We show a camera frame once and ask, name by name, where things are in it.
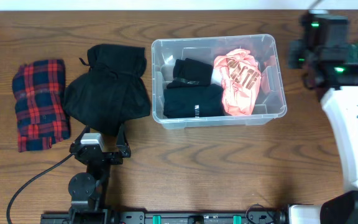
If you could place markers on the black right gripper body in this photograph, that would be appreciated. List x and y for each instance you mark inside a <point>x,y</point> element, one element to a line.
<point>304,58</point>

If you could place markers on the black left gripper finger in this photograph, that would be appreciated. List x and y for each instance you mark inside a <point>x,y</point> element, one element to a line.
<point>84,131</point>
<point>121,140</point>

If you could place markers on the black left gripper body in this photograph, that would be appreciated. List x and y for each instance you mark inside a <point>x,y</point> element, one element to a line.
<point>113,160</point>

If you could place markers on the dark navy shirt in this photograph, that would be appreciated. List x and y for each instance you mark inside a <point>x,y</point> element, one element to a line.
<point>193,102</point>

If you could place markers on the pink printed t-shirt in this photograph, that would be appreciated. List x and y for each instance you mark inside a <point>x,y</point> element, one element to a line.
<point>240,81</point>

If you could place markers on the black shirt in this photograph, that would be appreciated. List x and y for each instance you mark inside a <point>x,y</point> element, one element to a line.
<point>189,73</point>

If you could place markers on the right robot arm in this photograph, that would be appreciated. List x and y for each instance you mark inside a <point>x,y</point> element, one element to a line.
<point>337,91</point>

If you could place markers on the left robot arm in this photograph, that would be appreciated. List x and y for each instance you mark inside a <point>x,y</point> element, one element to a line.
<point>88,189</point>

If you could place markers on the red navy plaid shirt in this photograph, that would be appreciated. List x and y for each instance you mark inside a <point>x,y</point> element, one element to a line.
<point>38,89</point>

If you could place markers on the clear plastic storage bin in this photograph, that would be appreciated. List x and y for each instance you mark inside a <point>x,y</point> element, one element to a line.
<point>270,103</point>

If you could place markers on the black drawstring garment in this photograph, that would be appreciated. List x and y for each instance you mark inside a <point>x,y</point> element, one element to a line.
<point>112,91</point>

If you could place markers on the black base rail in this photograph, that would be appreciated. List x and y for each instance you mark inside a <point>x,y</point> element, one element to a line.
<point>253,216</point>

